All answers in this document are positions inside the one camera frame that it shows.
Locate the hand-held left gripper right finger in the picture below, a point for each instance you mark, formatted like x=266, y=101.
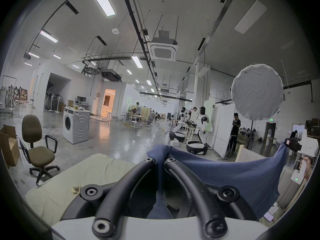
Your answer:
x=197, y=196

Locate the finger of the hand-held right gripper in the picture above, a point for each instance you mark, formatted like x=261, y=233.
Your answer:
x=295, y=145

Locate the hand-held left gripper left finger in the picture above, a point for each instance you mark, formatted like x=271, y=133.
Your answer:
x=117, y=196

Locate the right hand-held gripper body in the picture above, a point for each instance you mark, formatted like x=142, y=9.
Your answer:
x=308, y=144

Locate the dark blue shirt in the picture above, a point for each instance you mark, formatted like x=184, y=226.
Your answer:
x=237, y=174

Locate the person's right hand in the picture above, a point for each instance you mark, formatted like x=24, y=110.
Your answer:
x=308, y=167

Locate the pale wooden board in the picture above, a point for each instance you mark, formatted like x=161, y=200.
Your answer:
x=252, y=155

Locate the round white diffuser lamp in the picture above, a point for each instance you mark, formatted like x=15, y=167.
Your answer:
x=257, y=91

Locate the white humanoid robot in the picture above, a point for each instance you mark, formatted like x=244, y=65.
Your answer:
x=180, y=119
x=201, y=121

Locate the white washing machine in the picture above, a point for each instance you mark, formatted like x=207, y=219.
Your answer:
x=76, y=126

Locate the group of people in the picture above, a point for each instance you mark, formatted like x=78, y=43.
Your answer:
x=154, y=115

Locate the desk with monitor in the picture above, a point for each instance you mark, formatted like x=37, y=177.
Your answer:
x=82, y=103

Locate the olive office chair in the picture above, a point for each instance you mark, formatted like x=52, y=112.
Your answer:
x=31, y=131

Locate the white standing fan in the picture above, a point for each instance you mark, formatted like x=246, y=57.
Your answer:
x=59, y=99

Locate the brown cardboard carton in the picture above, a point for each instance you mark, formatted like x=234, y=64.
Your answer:
x=10, y=146

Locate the clothes rack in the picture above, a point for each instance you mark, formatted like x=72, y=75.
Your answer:
x=7, y=96

